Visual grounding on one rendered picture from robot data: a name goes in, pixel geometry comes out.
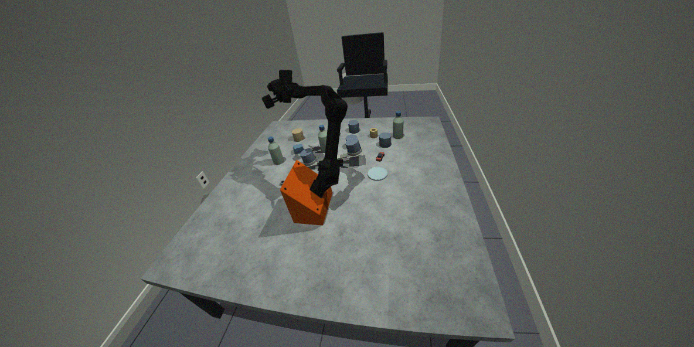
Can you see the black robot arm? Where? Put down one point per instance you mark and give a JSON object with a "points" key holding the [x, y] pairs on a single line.
{"points": [[335, 111]]}

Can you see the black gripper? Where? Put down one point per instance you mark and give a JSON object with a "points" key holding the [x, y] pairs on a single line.
{"points": [[269, 102]]}

